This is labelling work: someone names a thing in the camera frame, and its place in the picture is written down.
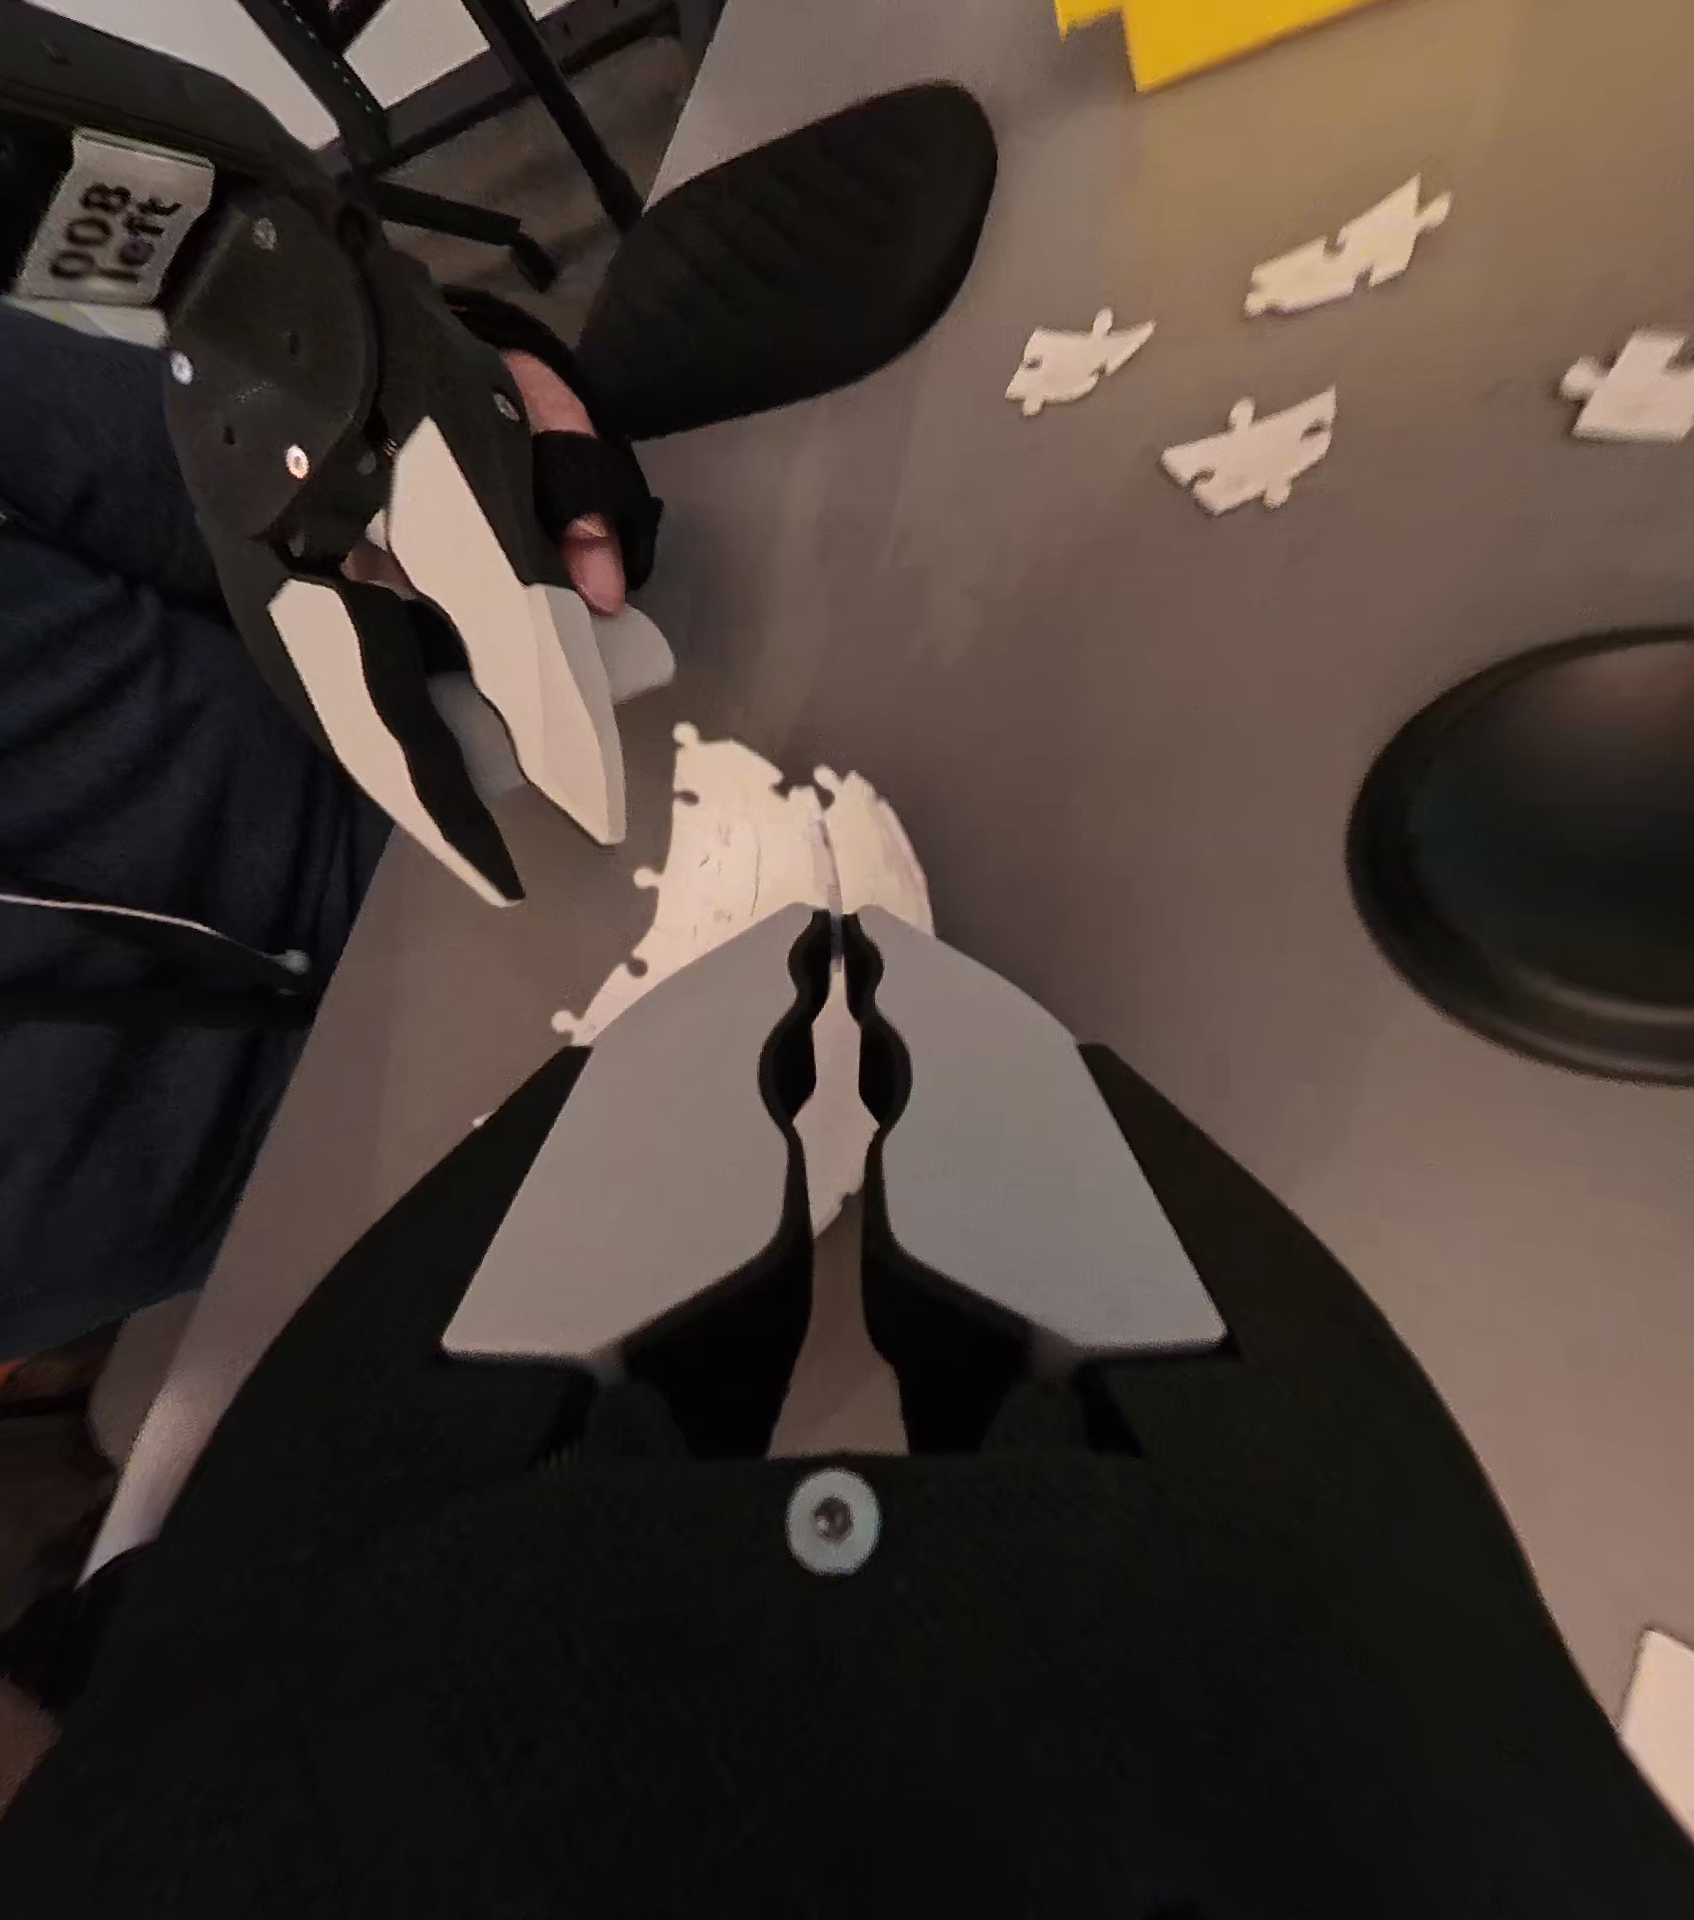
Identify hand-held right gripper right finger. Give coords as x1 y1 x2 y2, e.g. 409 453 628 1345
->
847 900 1234 1376

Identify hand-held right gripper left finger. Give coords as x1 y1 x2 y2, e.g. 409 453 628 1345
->
446 905 833 1376

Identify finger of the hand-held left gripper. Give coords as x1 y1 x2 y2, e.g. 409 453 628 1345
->
262 570 528 908
382 420 630 848

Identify assembled white puzzle section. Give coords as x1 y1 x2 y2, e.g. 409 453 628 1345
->
553 719 940 1232

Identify black round ball stand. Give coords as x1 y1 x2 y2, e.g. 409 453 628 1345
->
1347 624 1694 1088

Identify scattered loose puzzle pieces group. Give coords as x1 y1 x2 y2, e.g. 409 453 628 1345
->
1005 166 1694 517

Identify person's left hand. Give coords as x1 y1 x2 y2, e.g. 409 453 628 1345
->
495 346 634 618

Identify grey chair base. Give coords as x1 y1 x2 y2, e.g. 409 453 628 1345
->
232 0 730 287

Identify black chair armrest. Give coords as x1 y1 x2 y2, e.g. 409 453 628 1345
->
572 84 999 444

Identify yellow storage bin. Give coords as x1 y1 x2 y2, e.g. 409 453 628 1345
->
1052 0 1390 91

